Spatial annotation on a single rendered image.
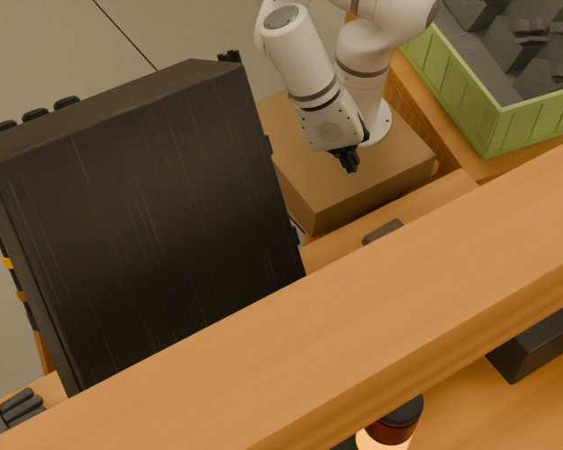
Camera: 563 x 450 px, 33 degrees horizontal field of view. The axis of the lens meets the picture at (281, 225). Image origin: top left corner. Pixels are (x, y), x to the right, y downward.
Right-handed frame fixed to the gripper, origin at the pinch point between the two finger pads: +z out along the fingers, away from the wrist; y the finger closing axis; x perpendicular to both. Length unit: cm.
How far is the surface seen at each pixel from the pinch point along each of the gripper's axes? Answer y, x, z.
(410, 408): 29, -79, -36
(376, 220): -7.1, 15.5, 30.9
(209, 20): -104, 179, 66
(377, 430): 25, -80, -35
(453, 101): 5, 62, 40
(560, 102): 30, 59, 44
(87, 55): -141, 149, 50
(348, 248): -11.9, 6.9, 29.1
